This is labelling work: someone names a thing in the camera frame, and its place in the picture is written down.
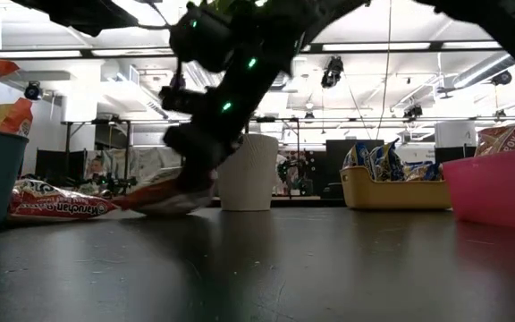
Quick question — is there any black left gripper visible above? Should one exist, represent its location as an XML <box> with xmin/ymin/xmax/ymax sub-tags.
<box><xmin>11</xmin><ymin>0</ymin><xmax>140</xmax><ymax>38</ymax></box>

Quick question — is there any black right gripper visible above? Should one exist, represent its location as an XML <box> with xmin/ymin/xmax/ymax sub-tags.
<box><xmin>158</xmin><ymin>60</ymin><xmax>285</xmax><ymax>194</ymax></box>

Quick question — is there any marbled cloth panel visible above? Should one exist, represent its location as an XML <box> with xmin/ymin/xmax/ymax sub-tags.
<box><xmin>85</xmin><ymin>147</ymin><xmax>183</xmax><ymax>189</ymax></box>

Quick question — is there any background black robot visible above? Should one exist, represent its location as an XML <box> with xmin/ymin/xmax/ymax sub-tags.
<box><xmin>91</xmin><ymin>172</ymin><xmax>139</xmax><ymax>197</ymax></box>

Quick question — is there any black ceiling spotlight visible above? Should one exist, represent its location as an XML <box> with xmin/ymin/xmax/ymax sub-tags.
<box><xmin>490</xmin><ymin>70</ymin><xmax>513</xmax><ymax>87</ymax></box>
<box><xmin>320</xmin><ymin>55</ymin><xmax>345</xmax><ymax>89</ymax></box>
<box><xmin>402</xmin><ymin>103</ymin><xmax>424</xmax><ymax>120</ymax></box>
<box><xmin>23</xmin><ymin>80</ymin><xmax>44</xmax><ymax>101</ymax></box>

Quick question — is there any person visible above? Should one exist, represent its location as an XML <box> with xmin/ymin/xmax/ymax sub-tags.
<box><xmin>88</xmin><ymin>156</ymin><xmax>106</xmax><ymax>181</ymax></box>

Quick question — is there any large black monitor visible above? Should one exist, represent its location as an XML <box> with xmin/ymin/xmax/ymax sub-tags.
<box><xmin>325</xmin><ymin>139</ymin><xmax>386</xmax><ymax>172</ymax></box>

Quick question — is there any dark background screen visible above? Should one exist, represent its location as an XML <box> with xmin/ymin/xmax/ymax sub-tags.
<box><xmin>35</xmin><ymin>148</ymin><xmax>85</xmax><ymax>180</ymax></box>

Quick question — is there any yellow plastic bin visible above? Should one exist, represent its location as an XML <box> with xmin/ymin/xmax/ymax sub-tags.
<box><xmin>340</xmin><ymin>165</ymin><xmax>453</xmax><ymax>211</ymax></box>

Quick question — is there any long black overhead bar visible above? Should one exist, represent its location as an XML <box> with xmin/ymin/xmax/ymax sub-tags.
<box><xmin>0</xmin><ymin>38</ymin><xmax>515</xmax><ymax>62</ymax></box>

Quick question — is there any dark background monitor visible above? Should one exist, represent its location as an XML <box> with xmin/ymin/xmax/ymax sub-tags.
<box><xmin>435</xmin><ymin>146</ymin><xmax>483</xmax><ymax>167</ymax></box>

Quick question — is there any white column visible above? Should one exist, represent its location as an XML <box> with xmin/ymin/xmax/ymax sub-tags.
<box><xmin>435</xmin><ymin>120</ymin><xmax>477</xmax><ymax>148</ymax></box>

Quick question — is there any red plastic bin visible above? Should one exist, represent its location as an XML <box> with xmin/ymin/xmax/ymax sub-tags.
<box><xmin>442</xmin><ymin>145</ymin><xmax>515</xmax><ymax>233</ymax></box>

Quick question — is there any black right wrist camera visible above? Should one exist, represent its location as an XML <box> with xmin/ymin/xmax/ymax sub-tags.
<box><xmin>169</xmin><ymin>2</ymin><xmax>234</xmax><ymax>72</ymax></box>

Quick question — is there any black background rail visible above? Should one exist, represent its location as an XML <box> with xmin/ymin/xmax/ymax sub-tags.
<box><xmin>60</xmin><ymin>114</ymin><xmax>515</xmax><ymax>126</ymax></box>

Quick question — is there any thin hanging black cable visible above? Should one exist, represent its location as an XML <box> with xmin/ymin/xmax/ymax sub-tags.
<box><xmin>375</xmin><ymin>0</ymin><xmax>393</xmax><ymax>140</ymax></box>

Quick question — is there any silver ceiling duct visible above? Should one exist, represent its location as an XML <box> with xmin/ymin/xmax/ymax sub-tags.
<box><xmin>452</xmin><ymin>48</ymin><xmax>515</xmax><ymax>89</ymax></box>

